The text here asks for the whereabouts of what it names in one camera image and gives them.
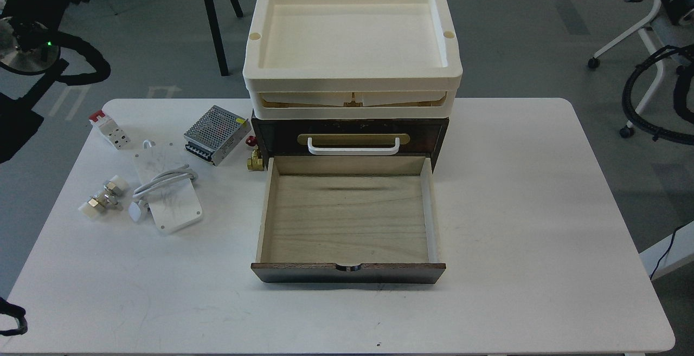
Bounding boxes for white upper drawer handle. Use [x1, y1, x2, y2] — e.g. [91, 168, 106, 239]
[307, 137, 401, 156]

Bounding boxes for metal fitting with white caps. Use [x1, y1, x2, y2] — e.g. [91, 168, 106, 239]
[78, 175, 129, 219]

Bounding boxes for white red circuit breaker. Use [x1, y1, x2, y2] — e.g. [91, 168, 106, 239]
[88, 109, 131, 149]

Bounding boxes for metal mesh power supply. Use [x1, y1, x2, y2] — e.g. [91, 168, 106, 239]
[184, 106, 251, 166]

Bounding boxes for brass valve with red handle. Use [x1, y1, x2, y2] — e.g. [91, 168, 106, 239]
[245, 135, 265, 171]

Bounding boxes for white charger with cable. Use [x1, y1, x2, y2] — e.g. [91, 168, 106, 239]
[128, 140, 202, 234]

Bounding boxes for open wooden drawer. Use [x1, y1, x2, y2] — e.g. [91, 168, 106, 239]
[251, 156, 446, 284]

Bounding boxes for cream plastic stacked tray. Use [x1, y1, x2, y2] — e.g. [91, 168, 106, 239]
[243, 0, 463, 120]

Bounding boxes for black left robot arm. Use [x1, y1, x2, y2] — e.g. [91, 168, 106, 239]
[1, 0, 111, 163]

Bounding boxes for dark wooden cabinet body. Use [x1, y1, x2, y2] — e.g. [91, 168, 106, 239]
[251, 115, 449, 164]

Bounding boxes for white office chair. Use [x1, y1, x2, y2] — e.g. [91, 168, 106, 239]
[588, 0, 694, 139]

